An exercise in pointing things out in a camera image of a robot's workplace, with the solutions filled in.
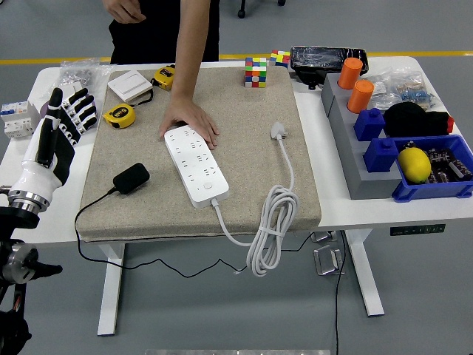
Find person's left hand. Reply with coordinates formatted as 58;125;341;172
158;95;220;150

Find person's right hand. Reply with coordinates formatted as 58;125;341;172
102;0;147;24

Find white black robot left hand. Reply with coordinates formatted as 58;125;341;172
7;87;99;204

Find white power strip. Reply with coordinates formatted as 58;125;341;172
163;125;230;209

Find thin black adapter cord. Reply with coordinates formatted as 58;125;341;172
73;186;248;278

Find black power adapter plug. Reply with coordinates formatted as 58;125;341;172
112;162;151;196

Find person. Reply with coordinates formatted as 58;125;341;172
109;0;222;66

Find white circuit breaker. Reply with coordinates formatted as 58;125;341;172
0;101;41;141

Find yellow tape measure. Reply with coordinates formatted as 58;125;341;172
150;64;177;92
102;103;137;129

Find grey-brown fabric mat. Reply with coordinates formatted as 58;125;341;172
78;66;322;243

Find large multicolour puzzle cube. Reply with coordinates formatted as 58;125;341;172
243;56;268;89

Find clear bag of screws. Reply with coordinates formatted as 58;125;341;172
58;61;115;93

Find small multicolour puzzle cube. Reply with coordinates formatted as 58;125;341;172
268;50;292;70

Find black chair base casters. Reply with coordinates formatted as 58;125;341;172
237;0;287;19

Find black box in plastic wrap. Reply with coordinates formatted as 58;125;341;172
290;45;370;89

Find grey stepped block holder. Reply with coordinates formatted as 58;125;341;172
320;72;404;200

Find orange cylinder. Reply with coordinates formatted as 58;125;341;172
347;80;375;115
338;57;364;90

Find white table leg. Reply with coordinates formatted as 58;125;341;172
345;229;385;318
96;243;126;337

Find blue block with knob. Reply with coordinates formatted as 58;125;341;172
353;107;387;142
363;137;400;174

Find clear bag of components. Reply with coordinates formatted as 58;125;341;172
364;68;439;112

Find black cloth with red end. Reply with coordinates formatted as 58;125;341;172
383;102;455;138

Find yellow lemon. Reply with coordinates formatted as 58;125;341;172
397;147;432;183

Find blue plastic bin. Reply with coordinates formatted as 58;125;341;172
391;134;473;203

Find black table control panel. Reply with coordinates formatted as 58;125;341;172
389;223;446;237

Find dark capacitors pile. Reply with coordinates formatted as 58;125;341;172
424;146;463;184

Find white switch panel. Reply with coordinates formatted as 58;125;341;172
61;81;84;99

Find white wall switch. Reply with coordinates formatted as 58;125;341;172
107;70;154;104

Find white power cord with plug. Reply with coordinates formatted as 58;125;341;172
210;121;300;277

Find small silver metal bracket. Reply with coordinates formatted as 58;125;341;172
310;231;339;243

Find large silver metal bracket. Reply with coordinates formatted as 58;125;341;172
313;244;347;277

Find black floor cable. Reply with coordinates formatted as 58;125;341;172
334;231;348;355

